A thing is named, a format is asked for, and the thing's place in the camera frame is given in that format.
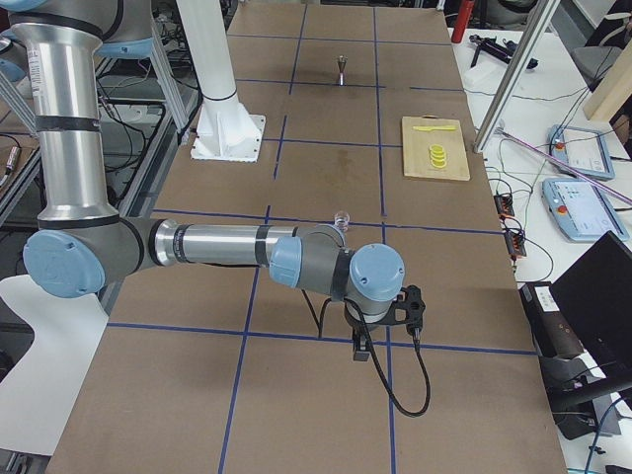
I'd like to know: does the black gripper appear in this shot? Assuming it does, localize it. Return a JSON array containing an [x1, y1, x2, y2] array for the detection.
[[345, 300, 388, 361]]

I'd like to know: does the clear glass cup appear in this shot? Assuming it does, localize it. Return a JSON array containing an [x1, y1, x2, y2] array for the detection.
[[334, 210, 351, 233]]

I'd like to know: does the steel double jigger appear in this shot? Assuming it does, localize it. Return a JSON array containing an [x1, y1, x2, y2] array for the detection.
[[337, 55, 348, 86]]

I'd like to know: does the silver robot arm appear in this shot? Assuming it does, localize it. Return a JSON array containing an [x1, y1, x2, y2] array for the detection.
[[2, 1, 407, 359]]

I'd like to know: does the orange circuit board lower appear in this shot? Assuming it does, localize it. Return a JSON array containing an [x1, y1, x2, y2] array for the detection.
[[504, 229, 527, 260]]

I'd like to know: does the orange circuit board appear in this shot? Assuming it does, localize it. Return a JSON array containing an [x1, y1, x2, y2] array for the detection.
[[493, 194, 514, 217], [504, 229, 527, 260]]

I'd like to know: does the black box device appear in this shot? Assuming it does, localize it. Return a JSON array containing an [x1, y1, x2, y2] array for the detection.
[[519, 281, 584, 359]]

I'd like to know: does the bamboo cutting board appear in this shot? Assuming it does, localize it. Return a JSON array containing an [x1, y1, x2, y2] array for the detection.
[[401, 117, 470, 182]]

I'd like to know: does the orange circuit board upper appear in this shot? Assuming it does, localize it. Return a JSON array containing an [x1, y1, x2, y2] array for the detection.
[[493, 194, 514, 217]]

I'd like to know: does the yellow plastic knife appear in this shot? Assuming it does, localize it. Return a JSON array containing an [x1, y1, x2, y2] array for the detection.
[[412, 125, 457, 132]]

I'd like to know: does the black laptop monitor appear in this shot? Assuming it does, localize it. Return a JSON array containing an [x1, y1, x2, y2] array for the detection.
[[550, 232, 631, 369]]

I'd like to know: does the near teach pendant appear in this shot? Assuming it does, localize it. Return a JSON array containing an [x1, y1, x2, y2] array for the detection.
[[541, 179, 630, 242]]

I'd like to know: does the teach pendant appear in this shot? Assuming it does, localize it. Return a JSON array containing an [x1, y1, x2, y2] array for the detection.
[[541, 179, 630, 242], [549, 124, 615, 181]]

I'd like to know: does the metal rod with purple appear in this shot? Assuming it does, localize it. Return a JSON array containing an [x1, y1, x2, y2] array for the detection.
[[494, 127, 632, 205]]

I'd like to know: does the white plastic block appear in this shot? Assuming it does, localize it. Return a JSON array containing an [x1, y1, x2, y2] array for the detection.
[[463, 63, 496, 90]]

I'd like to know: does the far teach pendant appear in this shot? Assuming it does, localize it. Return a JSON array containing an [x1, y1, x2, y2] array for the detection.
[[549, 124, 615, 181]]

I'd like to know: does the white chair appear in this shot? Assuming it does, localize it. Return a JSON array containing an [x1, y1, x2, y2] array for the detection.
[[1, 275, 108, 456]]

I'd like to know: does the black hand tool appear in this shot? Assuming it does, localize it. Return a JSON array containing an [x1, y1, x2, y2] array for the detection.
[[469, 35, 518, 68]]

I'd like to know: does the wooden plank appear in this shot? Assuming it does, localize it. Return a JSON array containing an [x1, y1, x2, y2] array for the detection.
[[584, 43, 632, 121]]

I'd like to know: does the red bottle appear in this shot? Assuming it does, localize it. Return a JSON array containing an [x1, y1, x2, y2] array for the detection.
[[451, 0, 476, 43]]

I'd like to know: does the black camera cable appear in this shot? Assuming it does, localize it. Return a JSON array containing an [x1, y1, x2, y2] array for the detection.
[[300, 289, 432, 419]]

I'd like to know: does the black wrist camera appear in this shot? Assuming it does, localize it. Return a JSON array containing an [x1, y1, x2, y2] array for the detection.
[[379, 284, 426, 336]]

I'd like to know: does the white pedestal column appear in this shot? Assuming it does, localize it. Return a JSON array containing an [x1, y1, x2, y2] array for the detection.
[[177, 0, 266, 163]]

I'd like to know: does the aluminium frame post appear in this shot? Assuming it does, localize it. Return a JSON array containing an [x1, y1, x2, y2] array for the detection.
[[473, 0, 560, 153]]

